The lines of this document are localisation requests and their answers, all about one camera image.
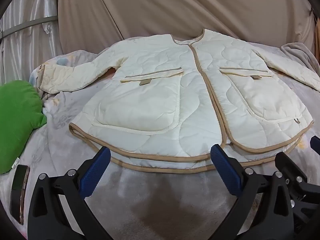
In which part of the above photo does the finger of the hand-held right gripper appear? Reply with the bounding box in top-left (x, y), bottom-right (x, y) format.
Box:
top-left (309, 135), bottom-right (320, 155)
top-left (274, 152), bottom-right (320, 220)

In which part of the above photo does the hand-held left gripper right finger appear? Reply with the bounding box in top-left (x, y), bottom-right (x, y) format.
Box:
top-left (210, 144), bottom-right (297, 240)

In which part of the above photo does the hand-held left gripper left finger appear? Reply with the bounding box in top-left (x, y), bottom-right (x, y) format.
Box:
top-left (28, 146), bottom-right (112, 240)

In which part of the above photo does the cream quilted jacket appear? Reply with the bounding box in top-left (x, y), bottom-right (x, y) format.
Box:
top-left (39, 28), bottom-right (320, 173)

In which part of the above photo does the floral grey blanket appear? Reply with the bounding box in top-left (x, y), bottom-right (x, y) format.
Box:
top-left (0, 40), bottom-right (320, 240)

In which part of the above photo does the black smartphone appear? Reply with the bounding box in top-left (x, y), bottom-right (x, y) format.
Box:
top-left (9, 164), bottom-right (31, 225)

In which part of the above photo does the plain grey blanket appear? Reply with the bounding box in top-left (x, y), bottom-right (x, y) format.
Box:
top-left (279, 41), bottom-right (320, 73)

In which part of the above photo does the green pillow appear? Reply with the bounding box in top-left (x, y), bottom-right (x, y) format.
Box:
top-left (0, 80), bottom-right (48, 175)

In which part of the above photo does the white satin curtain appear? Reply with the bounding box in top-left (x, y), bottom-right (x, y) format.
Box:
top-left (0, 0), bottom-right (63, 85)

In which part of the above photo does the beige curtain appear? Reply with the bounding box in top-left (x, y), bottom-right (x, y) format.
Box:
top-left (57, 0), bottom-right (316, 63)

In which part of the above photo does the grey metal rail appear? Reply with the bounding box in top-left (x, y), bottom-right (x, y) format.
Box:
top-left (0, 16), bottom-right (58, 40)

